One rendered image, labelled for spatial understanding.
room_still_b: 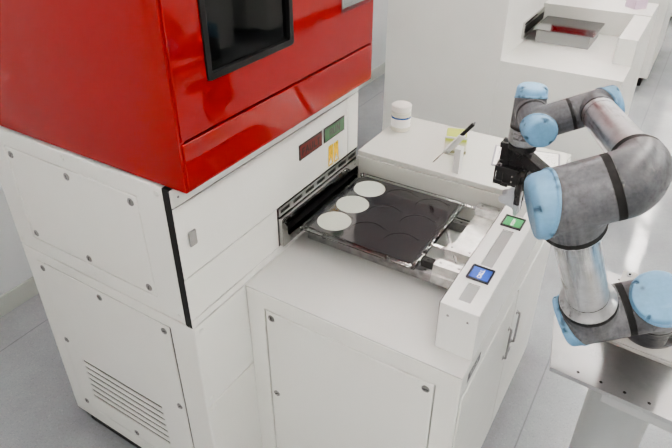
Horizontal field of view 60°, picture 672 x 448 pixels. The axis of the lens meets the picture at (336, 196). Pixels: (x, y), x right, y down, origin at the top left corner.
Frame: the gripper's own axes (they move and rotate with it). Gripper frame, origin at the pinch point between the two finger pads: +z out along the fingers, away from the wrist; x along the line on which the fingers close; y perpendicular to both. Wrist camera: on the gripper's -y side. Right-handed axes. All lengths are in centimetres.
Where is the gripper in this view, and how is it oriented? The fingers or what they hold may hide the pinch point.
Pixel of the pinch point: (518, 211)
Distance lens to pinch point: 165.1
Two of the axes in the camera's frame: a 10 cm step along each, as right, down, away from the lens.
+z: 0.0, 8.5, 5.2
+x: -5.2, 4.5, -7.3
